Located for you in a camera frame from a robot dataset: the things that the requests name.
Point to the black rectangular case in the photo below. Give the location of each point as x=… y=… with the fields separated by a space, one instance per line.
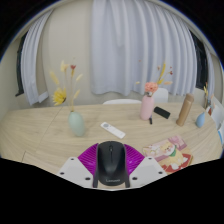
x=162 y=112

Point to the bronze drink bottle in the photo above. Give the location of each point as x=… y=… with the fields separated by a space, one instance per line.
x=185 y=110

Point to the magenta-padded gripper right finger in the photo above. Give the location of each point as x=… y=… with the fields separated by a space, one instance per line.
x=148 y=168

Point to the black computer mouse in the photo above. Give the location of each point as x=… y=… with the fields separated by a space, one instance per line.
x=111 y=163

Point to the cartoon print mouse pad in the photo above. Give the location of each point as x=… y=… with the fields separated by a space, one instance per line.
x=168 y=153

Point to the black and blue marker pen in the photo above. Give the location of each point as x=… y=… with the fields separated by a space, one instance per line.
x=150 y=120

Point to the blue vase with dried flowers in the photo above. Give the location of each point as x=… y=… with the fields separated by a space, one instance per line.
x=200 y=120

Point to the white remote control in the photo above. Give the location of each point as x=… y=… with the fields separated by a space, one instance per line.
x=113 y=130

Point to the dark window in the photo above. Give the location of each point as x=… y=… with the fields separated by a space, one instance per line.
x=20 y=66
x=200 y=60

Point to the green vase with yellow flowers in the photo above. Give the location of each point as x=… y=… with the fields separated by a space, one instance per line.
x=76 y=124

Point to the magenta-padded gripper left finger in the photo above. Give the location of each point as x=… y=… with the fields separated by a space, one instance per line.
x=75 y=168

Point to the wide white curtain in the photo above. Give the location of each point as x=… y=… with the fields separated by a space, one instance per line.
x=140 y=43

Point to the pink vase with orange flowers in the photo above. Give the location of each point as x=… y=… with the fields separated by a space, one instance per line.
x=147 y=107

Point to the white chair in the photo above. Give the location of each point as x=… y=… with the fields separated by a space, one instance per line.
x=121 y=101
x=162 y=95
x=217 y=115

